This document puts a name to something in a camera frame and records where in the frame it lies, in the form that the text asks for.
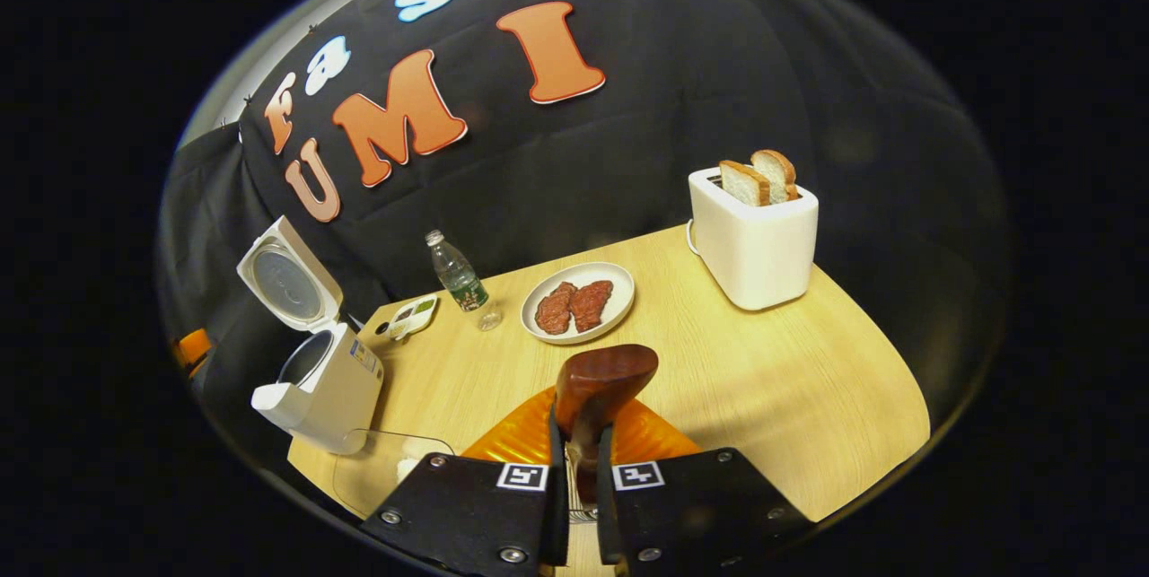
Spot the bread slice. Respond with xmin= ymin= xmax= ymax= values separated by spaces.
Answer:
xmin=718 ymin=160 xmax=773 ymax=207
xmin=750 ymin=149 xmax=800 ymax=203

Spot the wire chopstick holder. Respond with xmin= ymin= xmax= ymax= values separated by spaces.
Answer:
xmin=564 ymin=442 xmax=601 ymax=526

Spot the brown wooden spoon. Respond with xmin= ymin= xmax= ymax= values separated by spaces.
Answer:
xmin=552 ymin=344 xmax=661 ymax=506

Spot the black backdrop cloth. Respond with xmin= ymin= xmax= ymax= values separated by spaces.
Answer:
xmin=157 ymin=0 xmax=1011 ymax=470

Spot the white toaster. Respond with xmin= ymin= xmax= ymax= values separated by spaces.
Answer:
xmin=688 ymin=166 xmax=820 ymax=311

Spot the clear water bottle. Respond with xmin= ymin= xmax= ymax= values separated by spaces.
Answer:
xmin=425 ymin=229 xmax=504 ymax=332

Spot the clear plastic rice box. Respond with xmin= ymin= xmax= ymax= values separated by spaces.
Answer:
xmin=332 ymin=429 xmax=457 ymax=520

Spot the white round plate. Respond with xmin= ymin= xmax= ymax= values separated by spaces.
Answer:
xmin=521 ymin=261 xmax=636 ymax=345

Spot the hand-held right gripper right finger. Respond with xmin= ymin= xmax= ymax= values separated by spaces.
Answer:
xmin=597 ymin=398 xmax=818 ymax=577

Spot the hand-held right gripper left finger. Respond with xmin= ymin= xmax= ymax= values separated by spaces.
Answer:
xmin=359 ymin=384 xmax=571 ymax=577

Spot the white rice cooker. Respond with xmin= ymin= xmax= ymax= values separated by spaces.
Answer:
xmin=236 ymin=215 xmax=385 ymax=456

